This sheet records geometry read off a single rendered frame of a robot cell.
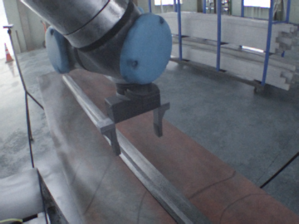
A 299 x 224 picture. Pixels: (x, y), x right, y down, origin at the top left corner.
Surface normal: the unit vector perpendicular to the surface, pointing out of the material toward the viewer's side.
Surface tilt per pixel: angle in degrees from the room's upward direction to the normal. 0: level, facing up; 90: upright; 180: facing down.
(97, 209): 0
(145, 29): 94
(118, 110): 90
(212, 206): 0
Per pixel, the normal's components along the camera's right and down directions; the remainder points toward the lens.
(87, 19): 0.33, 0.75
